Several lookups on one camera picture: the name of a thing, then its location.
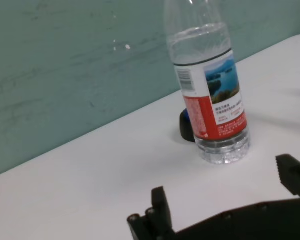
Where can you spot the clear water bottle red cap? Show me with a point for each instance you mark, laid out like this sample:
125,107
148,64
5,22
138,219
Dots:
215,105

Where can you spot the blue push button black base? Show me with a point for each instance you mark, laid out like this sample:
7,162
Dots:
185,127

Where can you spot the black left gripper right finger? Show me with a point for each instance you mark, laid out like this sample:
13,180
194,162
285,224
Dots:
295,177

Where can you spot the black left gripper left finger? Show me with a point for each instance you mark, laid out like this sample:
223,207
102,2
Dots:
162,212

